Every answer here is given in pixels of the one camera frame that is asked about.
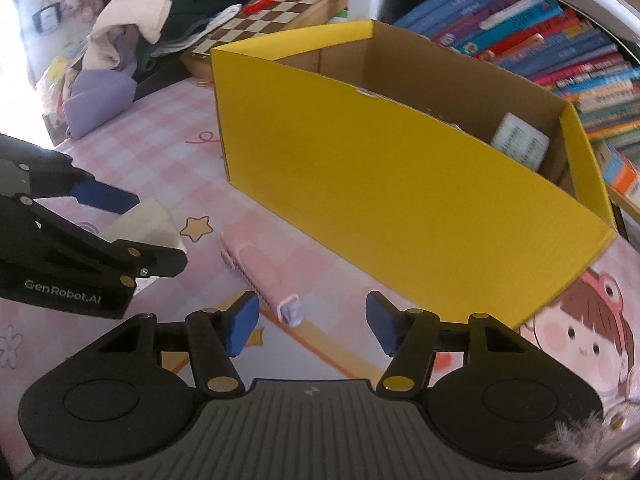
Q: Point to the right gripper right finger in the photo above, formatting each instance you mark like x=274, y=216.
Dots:
x=409, y=338

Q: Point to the silver tape roll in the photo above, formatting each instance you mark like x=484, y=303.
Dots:
x=521, y=142

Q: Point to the white foam sponge block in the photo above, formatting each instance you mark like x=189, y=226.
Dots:
x=148, y=223

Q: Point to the pink checkered table mat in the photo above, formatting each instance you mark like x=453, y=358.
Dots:
x=166, y=147

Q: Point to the small orange white box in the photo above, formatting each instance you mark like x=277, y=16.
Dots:
x=616, y=170

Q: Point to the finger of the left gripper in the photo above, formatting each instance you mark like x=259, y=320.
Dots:
x=104, y=197
x=137, y=259

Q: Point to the yellow cardboard box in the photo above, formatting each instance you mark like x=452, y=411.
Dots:
x=375, y=142

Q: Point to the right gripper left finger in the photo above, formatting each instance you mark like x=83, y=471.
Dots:
x=215, y=338

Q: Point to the row of leaning books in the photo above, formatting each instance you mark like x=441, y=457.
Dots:
x=548, y=44

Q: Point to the wooden chess board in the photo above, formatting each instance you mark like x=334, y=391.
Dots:
x=277, y=15

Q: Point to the pile of clothes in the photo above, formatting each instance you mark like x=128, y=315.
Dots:
x=100, y=80

